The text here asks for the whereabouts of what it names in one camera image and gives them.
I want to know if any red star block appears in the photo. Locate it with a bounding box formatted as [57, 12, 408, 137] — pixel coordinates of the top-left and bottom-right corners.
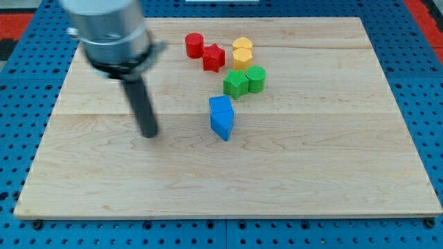
[203, 44, 226, 73]

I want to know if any red cylinder block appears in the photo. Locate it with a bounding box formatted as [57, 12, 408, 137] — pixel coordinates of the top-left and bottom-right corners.
[185, 33, 204, 59]

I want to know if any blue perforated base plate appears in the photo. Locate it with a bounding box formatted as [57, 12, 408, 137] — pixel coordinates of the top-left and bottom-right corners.
[1, 0, 442, 248]

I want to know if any yellow half-round block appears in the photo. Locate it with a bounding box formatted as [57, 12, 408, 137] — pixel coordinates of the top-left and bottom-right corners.
[232, 37, 253, 50]

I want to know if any blue cube block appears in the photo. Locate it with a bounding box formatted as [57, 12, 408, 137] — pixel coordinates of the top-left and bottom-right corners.
[208, 95, 233, 113]

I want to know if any light wooden board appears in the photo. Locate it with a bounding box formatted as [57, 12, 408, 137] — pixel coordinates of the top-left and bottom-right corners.
[15, 17, 442, 220]

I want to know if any green cylinder block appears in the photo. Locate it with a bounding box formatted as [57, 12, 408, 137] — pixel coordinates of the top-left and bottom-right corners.
[246, 66, 266, 93]

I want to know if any yellow hexagon block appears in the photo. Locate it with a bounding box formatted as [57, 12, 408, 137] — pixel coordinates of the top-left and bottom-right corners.
[233, 48, 253, 71]

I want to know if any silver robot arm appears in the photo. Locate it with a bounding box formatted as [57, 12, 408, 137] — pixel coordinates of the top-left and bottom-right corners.
[60, 0, 167, 138]

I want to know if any blue triangular block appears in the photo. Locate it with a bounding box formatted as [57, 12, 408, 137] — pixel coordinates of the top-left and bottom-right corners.
[210, 111, 235, 141]

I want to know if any green star block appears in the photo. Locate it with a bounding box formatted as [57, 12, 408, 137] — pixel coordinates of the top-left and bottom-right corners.
[223, 69, 249, 100]

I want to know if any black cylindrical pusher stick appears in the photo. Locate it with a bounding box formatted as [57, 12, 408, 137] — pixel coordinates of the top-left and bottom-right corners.
[122, 77, 158, 138]

